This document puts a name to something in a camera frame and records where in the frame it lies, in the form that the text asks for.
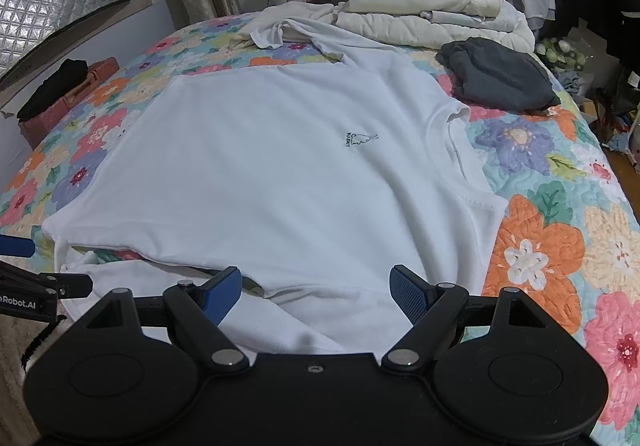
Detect floral quilted bedspread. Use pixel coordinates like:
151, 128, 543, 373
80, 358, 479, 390
0, 8, 640, 433

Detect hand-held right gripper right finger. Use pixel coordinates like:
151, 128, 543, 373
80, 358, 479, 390
381, 264, 551, 372

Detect black cloth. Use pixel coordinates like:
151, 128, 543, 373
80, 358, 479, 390
17, 59, 89, 123

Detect white folded padded garment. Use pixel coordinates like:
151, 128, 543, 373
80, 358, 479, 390
334, 6, 537, 53

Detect dark grey garment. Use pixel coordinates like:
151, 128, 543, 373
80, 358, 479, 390
435, 38, 562, 109

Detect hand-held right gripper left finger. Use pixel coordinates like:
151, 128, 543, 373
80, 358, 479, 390
82, 266, 251, 373

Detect red storage box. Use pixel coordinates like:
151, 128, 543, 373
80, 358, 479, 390
17, 57, 121, 150

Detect artificial white flowers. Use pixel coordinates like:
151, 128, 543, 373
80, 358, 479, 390
536, 38, 590, 73

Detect white crumpled garment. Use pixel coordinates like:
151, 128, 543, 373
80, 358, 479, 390
235, 1, 351, 52

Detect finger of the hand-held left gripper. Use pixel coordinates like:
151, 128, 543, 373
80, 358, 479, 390
0, 234, 36, 258
0, 270, 94, 300

